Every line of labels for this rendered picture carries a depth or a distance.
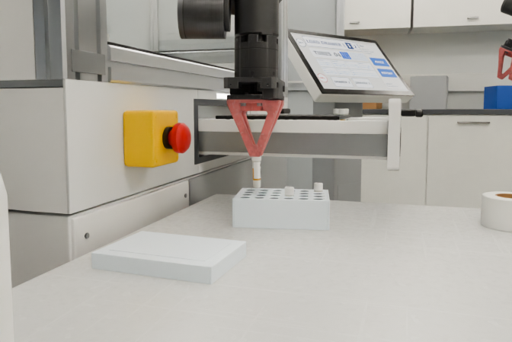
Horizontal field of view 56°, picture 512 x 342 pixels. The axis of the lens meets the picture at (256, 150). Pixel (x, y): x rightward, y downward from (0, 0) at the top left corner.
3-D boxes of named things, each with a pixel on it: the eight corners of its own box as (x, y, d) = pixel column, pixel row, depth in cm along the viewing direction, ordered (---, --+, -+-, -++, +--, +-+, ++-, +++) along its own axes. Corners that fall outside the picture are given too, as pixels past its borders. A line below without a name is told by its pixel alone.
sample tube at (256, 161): (261, 186, 64) (261, 151, 64) (260, 188, 63) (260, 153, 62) (252, 186, 65) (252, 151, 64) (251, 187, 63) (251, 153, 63)
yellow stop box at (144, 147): (184, 162, 67) (183, 110, 66) (158, 168, 60) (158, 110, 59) (151, 161, 68) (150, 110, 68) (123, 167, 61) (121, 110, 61)
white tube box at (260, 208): (328, 215, 69) (328, 189, 69) (329, 230, 61) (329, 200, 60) (241, 213, 71) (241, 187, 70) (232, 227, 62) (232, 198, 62)
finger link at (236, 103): (225, 158, 61) (225, 83, 60) (237, 153, 68) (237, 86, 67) (279, 158, 60) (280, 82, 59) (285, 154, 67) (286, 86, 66)
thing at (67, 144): (287, 144, 149) (287, 97, 148) (70, 214, 52) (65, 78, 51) (35, 139, 177) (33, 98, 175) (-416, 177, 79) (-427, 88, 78)
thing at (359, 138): (391, 147, 99) (392, 117, 99) (387, 160, 75) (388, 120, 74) (211, 142, 111) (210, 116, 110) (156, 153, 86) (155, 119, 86)
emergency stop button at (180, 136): (193, 151, 64) (193, 122, 64) (180, 155, 61) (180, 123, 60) (173, 151, 65) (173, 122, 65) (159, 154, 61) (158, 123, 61)
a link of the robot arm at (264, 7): (280, -16, 59) (278, -5, 64) (223, -16, 59) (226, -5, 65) (279, 41, 59) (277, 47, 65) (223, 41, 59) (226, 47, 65)
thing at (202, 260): (246, 256, 50) (246, 240, 50) (211, 285, 42) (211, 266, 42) (142, 244, 55) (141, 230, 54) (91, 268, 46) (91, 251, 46)
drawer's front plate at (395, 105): (400, 154, 100) (401, 100, 99) (398, 171, 73) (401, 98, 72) (391, 153, 101) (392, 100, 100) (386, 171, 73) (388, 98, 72)
